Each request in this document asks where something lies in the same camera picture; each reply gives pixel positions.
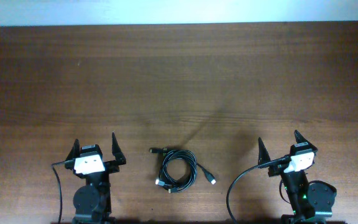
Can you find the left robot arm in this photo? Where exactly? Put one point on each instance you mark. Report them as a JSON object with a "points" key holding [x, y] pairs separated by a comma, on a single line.
{"points": [[92, 201]]}

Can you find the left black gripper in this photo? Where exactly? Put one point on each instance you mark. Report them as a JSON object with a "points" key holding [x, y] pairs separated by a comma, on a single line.
{"points": [[113, 167]]}

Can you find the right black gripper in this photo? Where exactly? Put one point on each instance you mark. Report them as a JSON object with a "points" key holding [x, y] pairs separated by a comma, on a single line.
{"points": [[278, 168]]}

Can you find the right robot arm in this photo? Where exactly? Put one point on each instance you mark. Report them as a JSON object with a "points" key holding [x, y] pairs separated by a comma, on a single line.
{"points": [[311, 201]]}

